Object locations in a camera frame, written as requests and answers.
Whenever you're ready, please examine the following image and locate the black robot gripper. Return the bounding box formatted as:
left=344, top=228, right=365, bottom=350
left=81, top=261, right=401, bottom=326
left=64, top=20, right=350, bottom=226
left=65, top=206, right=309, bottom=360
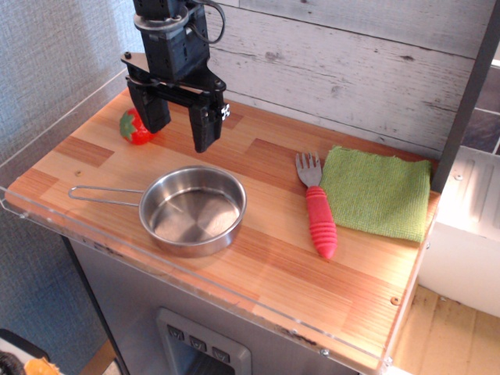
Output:
left=121, top=6, right=226, bottom=153

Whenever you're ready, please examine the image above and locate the silver pot with wire handle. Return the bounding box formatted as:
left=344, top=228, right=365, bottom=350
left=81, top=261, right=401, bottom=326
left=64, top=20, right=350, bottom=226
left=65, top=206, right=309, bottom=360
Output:
left=68, top=166, right=248, bottom=258

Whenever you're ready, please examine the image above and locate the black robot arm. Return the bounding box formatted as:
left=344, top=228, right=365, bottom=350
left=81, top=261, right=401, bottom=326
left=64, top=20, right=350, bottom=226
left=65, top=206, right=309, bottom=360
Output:
left=121, top=1, right=230, bottom=153

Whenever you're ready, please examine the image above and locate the red toy strawberry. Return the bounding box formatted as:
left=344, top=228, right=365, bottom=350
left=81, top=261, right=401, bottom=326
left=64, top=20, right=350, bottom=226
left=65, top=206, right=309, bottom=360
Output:
left=120, top=108, right=155, bottom=145

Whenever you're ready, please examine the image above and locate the green rag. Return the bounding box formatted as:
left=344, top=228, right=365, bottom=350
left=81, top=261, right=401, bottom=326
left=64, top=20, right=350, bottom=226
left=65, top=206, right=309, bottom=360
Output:
left=320, top=146, right=432, bottom=242

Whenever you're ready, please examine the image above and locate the clear acrylic table guard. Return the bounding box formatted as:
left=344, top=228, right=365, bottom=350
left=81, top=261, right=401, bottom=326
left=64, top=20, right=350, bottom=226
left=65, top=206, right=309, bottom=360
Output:
left=1, top=73, right=424, bottom=374

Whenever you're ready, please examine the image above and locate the grey toy kitchen cabinet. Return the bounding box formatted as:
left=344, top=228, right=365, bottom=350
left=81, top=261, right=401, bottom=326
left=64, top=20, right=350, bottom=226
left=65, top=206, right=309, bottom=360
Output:
left=64, top=239, right=355, bottom=374

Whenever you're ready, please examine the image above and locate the grey button panel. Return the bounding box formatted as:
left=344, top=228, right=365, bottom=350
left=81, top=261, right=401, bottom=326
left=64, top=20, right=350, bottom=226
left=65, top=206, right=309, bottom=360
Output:
left=156, top=308, right=252, bottom=374

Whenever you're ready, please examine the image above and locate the orange object bottom left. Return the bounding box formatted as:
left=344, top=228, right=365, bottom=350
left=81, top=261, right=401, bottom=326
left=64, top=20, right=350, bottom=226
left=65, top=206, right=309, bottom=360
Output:
left=24, top=358, right=61, bottom=375

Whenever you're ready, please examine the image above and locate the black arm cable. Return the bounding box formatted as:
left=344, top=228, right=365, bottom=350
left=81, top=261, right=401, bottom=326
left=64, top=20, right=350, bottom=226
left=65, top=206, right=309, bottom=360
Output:
left=187, top=0, right=227, bottom=45

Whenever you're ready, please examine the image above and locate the fork with red handle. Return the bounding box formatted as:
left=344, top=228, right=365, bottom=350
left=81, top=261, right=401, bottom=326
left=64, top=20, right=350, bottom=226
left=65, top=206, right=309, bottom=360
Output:
left=295, top=153, right=338, bottom=259

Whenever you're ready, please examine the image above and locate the dark grey right post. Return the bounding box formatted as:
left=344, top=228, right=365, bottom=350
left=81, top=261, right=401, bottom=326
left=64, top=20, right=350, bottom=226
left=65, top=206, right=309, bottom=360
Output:
left=431, top=1, right=499, bottom=193

